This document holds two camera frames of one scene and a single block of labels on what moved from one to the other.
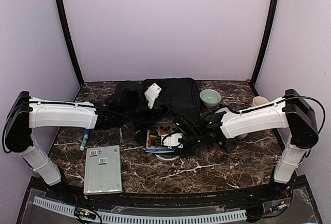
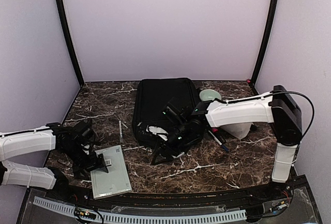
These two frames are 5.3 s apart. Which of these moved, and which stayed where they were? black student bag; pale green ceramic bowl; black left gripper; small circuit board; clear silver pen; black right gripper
Moved: black student bag; black left gripper; black right gripper
Stayed: small circuit board; clear silver pen; pale green ceramic bowl
